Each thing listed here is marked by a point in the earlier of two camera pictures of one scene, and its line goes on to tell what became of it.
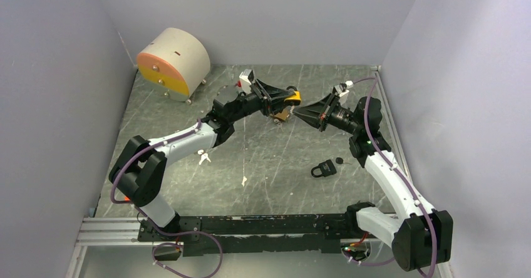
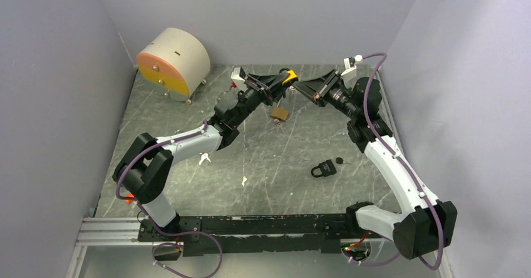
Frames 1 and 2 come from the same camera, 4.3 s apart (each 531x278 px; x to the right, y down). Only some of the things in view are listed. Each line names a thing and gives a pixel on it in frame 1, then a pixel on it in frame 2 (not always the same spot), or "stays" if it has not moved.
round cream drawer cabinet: (175, 64) stays
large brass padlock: (282, 116) stays
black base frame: (248, 234) stays
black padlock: (327, 168) stays
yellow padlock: (295, 99) -> (292, 77)
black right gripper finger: (316, 113) -> (314, 87)
